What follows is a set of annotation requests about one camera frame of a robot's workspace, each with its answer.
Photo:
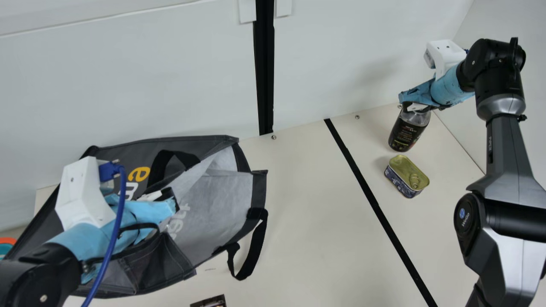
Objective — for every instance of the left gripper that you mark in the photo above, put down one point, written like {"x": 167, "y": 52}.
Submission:
{"x": 89, "y": 245}

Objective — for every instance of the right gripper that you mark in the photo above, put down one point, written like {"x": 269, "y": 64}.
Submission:
{"x": 445, "y": 89}

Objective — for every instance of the dark coffee bottle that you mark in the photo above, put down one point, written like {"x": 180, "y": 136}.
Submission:
{"x": 407, "y": 132}

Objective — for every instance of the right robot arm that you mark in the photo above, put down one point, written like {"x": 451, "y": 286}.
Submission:
{"x": 503, "y": 149}

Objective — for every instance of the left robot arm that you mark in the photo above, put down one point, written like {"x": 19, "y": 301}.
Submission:
{"x": 34, "y": 281}

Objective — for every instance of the rectangular tin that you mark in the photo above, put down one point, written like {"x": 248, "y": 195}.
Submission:
{"x": 405, "y": 175}

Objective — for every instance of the black strip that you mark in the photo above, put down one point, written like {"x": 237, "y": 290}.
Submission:
{"x": 375, "y": 204}

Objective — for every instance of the small square scanner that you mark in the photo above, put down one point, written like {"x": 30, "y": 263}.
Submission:
{"x": 209, "y": 302}

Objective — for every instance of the teal shopping basket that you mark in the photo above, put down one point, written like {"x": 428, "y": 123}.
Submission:
{"x": 6, "y": 241}

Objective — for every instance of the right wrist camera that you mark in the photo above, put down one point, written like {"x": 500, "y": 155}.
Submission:
{"x": 443, "y": 55}

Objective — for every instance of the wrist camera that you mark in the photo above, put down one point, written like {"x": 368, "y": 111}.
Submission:
{"x": 443, "y": 55}
{"x": 81, "y": 192}

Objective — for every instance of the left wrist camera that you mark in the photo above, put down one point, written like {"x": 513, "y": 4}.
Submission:
{"x": 81, "y": 192}

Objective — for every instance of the black post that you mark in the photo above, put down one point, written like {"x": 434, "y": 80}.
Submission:
{"x": 263, "y": 64}

